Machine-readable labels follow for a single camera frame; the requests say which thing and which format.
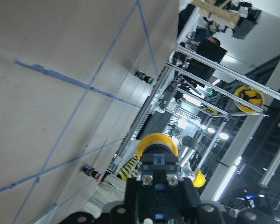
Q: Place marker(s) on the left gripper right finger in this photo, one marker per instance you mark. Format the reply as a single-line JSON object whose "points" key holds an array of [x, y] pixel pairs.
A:
{"points": [[249, 205]]}

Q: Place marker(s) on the yellow push button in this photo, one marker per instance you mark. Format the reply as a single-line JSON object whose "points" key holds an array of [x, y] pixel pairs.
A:
{"points": [[158, 165]]}

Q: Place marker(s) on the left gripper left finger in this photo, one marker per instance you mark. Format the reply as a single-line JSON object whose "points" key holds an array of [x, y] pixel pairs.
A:
{"points": [[133, 209]]}

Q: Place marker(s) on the red push button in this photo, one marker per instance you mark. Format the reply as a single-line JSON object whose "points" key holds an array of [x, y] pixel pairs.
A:
{"points": [[91, 172]]}

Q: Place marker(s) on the green push button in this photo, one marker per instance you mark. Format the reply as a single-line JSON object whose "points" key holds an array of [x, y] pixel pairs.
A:
{"points": [[144, 77]]}

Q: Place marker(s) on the yellow hard hat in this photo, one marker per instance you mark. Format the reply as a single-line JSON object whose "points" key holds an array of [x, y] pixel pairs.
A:
{"points": [[253, 96]]}

